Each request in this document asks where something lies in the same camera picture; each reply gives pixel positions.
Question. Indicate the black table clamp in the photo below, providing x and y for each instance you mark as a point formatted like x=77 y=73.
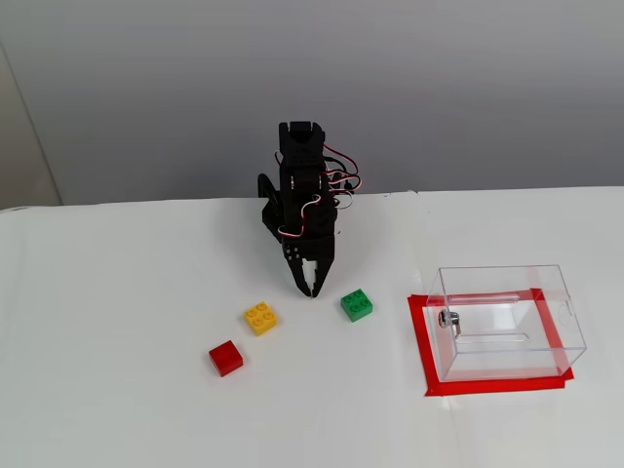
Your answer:
x=265 y=187

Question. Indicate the green lego brick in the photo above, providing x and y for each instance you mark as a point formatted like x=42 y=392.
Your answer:
x=357 y=306

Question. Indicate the red tape square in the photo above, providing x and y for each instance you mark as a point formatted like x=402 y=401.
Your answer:
x=417 y=341

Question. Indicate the silver cam lock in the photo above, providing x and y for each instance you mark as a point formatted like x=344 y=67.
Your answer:
x=447 y=320

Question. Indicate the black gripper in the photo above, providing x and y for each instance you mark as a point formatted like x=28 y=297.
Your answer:
x=314 y=250

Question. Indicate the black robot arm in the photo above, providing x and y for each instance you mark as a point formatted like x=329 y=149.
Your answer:
x=300 y=146

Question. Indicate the red lego brick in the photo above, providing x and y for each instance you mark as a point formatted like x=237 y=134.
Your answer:
x=226 y=359

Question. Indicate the yellow lego brick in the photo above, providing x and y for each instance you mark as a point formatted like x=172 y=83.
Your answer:
x=261 y=319

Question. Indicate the transparent acrylic box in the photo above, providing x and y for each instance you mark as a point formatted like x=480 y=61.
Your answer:
x=570 y=322

